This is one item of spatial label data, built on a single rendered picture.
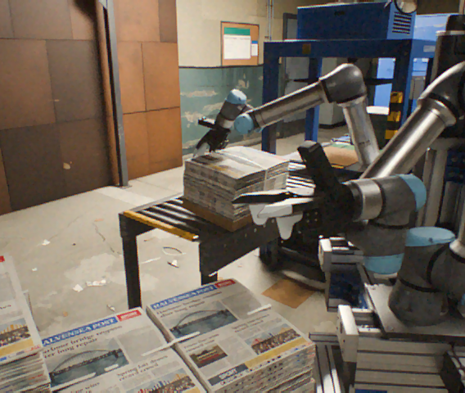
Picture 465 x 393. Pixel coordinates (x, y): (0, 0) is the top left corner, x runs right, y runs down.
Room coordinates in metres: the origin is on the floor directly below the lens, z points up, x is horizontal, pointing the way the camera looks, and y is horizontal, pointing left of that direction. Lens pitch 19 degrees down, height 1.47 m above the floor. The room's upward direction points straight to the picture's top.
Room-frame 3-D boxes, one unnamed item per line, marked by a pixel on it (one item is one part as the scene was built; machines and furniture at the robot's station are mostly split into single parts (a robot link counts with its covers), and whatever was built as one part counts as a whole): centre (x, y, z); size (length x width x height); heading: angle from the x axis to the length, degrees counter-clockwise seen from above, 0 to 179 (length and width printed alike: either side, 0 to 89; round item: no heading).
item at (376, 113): (3.29, -1.15, 0.93); 0.38 x 0.30 x 0.26; 140
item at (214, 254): (1.91, -0.32, 0.74); 1.34 x 0.05 x 0.12; 140
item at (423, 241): (0.96, -0.50, 0.98); 0.13 x 0.12 x 0.14; 21
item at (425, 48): (2.85, -0.78, 1.50); 0.94 x 0.68 x 0.10; 50
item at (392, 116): (2.30, -0.89, 1.05); 0.05 x 0.05 x 0.45; 50
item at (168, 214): (1.67, 0.20, 0.77); 0.47 x 0.05 x 0.05; 50
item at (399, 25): (2.85, -0.78, 1.65); 0.60 x 0.45 x 0.20; 50
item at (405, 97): (2.34, -0.92, 0.77); 0.09 x 0.09 x 1.55; 50
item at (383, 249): (0.76, -0.30, 1.12); 0.11 x 0.08 x 0.11; 21
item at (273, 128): (2.90, -0.26, 0.77); 0.09 x 0.09 x 1.55; 50
